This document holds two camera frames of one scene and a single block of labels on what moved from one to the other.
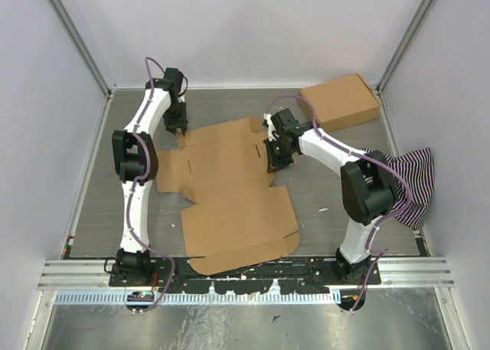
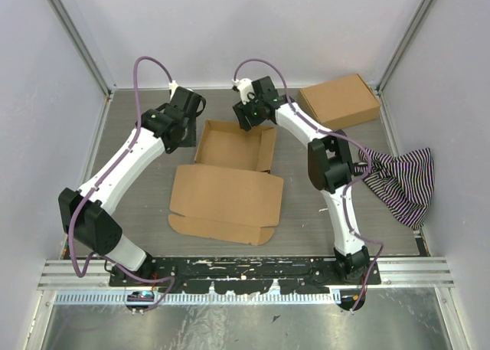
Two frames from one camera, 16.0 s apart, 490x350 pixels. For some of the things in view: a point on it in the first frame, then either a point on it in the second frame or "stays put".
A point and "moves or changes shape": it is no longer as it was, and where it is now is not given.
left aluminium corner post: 78,39 stays put
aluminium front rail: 73,274 stays put
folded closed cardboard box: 342,103 stays put
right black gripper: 275,164 to 242,111
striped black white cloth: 419,166 stays put
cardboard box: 236,214 moves or changes shape
